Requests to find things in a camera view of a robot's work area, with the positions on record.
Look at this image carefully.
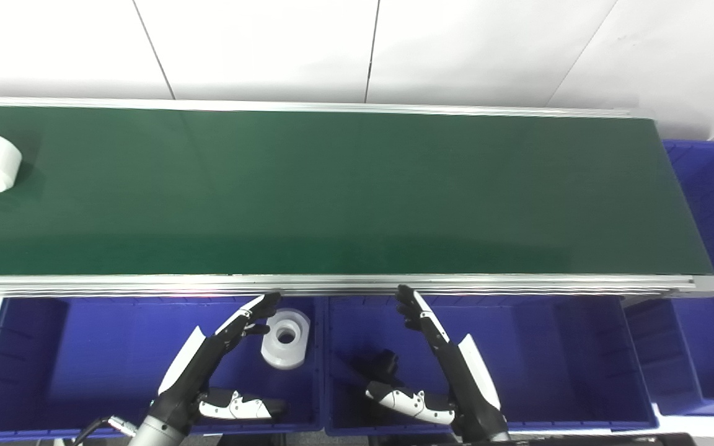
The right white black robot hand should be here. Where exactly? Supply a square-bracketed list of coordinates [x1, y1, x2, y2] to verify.
[365, 284, 510, 442]

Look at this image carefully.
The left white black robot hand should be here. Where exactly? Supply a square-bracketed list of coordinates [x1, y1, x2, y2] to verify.
[148, 292, 287, 435]

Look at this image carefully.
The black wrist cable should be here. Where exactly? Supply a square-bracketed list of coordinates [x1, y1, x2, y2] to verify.
[71, 416, 142, 446]

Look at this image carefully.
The green conveyor belt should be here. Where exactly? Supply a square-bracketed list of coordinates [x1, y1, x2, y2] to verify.
[0, 96, 714, 299]

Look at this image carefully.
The black plastic part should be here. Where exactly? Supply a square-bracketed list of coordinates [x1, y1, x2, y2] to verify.
[350, 349, 402, 388]

